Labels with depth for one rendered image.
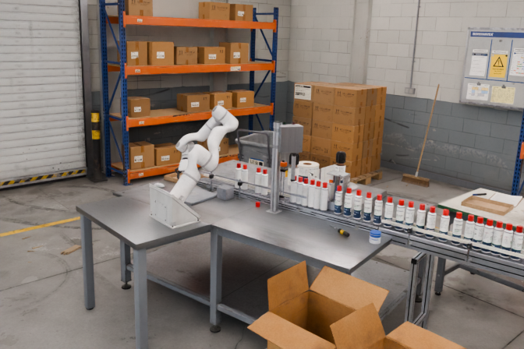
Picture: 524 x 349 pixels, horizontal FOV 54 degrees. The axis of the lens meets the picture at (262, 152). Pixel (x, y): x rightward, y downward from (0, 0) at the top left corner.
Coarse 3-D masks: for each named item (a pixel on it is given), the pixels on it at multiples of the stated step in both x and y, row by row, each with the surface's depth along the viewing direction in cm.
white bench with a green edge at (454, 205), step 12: (468, 192) 453; (480, 192) 454; (492, 192) 456; (444, 204) 419; (456, 204) 420; (480, 216) 395; (492, 216) 396; (504, 216) 396; (516, 216) 397; (504, 228) 387; (444, 264) 431; (456, 264) 451; (492, 276) 431; (516, 288) 417
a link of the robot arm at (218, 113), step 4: (216, 108) 384; (220, 108) 384; (224, 108) 387; (212, 112) 387; (216, 112) 384; (220, 112) 384; (224, 112) 385; (212, 116) 404; (216, 116) 385; (220, 116) 385; (224, 116) 385; (208, 120) 406; (212, 120) 402; (216, 120) 397; (220, 120) 387; (208, 124) 403; (212, 124) 403; (216, 124) 403; (220, 124) 405; (212, 128) 404
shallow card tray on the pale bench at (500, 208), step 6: (468, 198) 429; (474, 198) 433; (480, 198) 430; (462, 204) 417; (468, 204) 414; (474, 204) 421; (480, 204) 422; (486, 204) 422; (492, 204) 422; (498, 204) 421; (504, 204) 418; (510, 204) 415; (486, 210) 405; (492, 210) 402; (498, 210) 398; (504, 210) 408; (510, 210) 408
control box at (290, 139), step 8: (280, 128) 362; (288, 128) 362; (296, 128) 364; (280, 136) 363; (288, 136) 364; (296, 136) 366; (280, 144) 364; (288, 144) 365; (296, 144) 367; (280, 152) 365; (288, 152) 367; (296, 152) 369
